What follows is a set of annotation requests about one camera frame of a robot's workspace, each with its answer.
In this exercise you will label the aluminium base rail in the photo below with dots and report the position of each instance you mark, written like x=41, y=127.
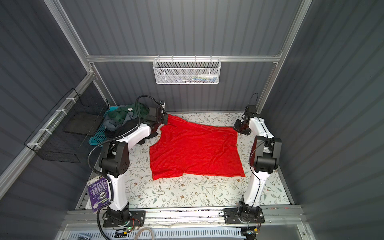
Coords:
x=274, y=215

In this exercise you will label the aluminium horizontal frame bar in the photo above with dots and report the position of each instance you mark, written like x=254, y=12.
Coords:
x=194, y=58

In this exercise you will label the black wire mesh basket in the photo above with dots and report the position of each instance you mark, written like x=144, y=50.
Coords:
x=63, y=135

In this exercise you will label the black t shirt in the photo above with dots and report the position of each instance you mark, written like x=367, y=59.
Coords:
x=123, y=129

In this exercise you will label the white slotted cable duct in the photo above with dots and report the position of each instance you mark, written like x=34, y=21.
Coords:
x=220, y=233

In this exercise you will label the white wire mesh basket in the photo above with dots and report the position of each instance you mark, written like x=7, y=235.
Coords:
x=187, y=73

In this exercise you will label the teal plastic laundry basket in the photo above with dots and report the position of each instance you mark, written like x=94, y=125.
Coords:
x=100, y=133

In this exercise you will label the grey t shirt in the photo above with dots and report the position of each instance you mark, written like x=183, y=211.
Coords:
x=115, y=120

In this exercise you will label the purple booklet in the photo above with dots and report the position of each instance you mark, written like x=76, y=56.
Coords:
x=99, y=193

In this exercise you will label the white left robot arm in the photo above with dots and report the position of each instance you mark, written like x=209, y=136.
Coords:
x=114, y=161

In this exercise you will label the green t shirt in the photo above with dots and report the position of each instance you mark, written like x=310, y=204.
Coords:
x=140, y=110

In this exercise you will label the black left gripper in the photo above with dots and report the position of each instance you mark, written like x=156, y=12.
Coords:
x=165, y=116

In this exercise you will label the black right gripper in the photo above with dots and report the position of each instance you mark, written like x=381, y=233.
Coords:
x=237, y=127

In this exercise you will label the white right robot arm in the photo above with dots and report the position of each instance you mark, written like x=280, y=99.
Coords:
x=264, y=158

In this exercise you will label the red t shirt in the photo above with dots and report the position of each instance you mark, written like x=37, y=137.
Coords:
x=194, y=149

